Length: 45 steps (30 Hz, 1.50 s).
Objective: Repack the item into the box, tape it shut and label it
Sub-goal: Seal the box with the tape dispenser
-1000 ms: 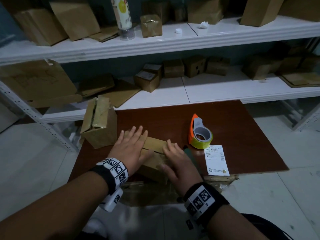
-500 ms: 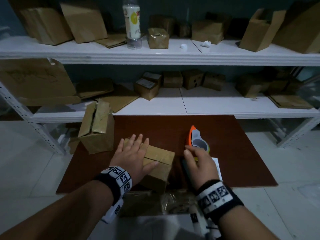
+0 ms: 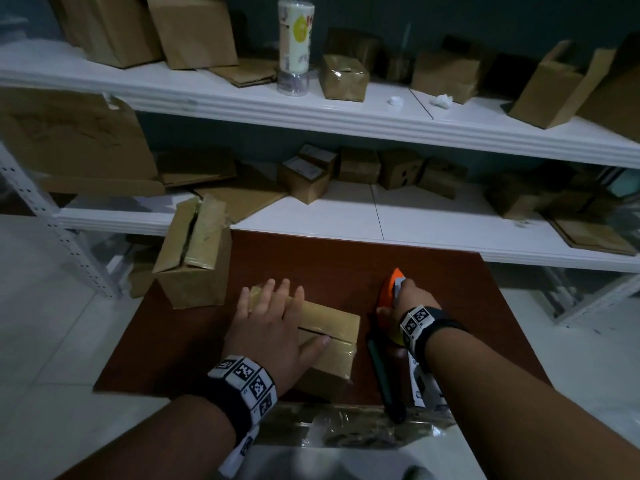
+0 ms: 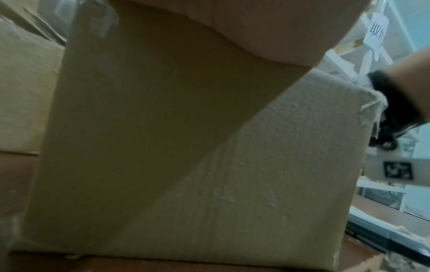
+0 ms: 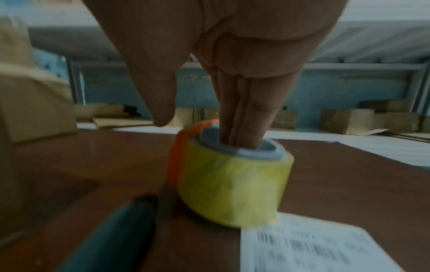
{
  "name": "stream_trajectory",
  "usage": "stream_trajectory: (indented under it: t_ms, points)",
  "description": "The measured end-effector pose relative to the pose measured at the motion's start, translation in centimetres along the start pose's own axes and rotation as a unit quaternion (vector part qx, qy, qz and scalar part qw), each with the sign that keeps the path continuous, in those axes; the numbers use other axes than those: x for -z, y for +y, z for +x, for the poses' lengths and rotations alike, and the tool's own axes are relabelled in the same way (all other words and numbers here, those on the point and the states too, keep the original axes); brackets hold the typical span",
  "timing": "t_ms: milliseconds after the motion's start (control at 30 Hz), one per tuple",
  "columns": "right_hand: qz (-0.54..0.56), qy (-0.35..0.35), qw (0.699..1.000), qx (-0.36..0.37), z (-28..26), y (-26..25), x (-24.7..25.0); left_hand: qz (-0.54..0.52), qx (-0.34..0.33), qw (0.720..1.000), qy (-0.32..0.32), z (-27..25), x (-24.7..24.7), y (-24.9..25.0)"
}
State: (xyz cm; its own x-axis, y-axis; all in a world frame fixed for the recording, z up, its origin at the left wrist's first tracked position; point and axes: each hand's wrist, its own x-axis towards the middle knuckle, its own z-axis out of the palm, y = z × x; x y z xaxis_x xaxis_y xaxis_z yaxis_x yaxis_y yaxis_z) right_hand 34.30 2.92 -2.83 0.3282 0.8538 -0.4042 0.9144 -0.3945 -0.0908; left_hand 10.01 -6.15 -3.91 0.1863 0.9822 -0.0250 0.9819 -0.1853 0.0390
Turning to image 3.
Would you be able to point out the folded flat cardboard carton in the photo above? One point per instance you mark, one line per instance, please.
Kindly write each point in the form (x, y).
(195, 167)

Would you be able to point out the white metal storage rack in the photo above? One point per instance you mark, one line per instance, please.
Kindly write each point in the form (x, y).
(325, 214)
(595, 294)

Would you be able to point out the large flat cardboard sheet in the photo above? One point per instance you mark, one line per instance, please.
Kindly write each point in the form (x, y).
(75, 134)

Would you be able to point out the plastic wrapped cardboard base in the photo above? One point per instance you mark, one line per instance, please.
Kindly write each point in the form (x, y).
(350, 424)

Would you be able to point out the reddish brown wooden board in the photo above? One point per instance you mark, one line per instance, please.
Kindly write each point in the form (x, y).
(325, 264)

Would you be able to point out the person's right forearm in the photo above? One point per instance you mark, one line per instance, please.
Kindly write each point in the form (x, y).
(525, 419)

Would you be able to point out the cardboard box with cutout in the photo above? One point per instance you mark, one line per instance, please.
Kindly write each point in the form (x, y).
(330, 364)

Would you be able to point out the plastic bottle with white label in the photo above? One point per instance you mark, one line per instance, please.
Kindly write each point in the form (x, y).
(296, 39)

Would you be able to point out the white bottle cap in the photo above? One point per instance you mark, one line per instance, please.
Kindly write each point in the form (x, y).
(395, 102)

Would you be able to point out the dark green utility knife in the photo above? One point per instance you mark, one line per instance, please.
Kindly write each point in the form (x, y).
(387, 379)

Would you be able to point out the small folded cardboard piece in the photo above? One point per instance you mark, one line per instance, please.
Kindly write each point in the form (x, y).
(245, 73)

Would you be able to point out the orange tape dispenser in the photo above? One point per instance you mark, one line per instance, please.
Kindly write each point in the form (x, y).
(387, 294)

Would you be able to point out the crumpled white tissue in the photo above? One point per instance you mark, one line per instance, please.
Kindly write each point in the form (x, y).
(441, 101)

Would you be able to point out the person's left hand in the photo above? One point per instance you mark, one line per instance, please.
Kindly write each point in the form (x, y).
(270, 339)

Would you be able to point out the person's left forearm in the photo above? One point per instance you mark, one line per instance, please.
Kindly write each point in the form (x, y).
(160, 444)

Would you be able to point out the white shipping label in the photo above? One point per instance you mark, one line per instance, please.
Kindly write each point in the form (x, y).
(420, 384)

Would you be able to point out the person's right hand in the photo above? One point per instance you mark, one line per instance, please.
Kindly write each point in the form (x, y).
(415, 297)

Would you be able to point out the taped cardboard parcel box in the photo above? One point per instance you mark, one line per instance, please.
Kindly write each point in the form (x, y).
(195, 284)

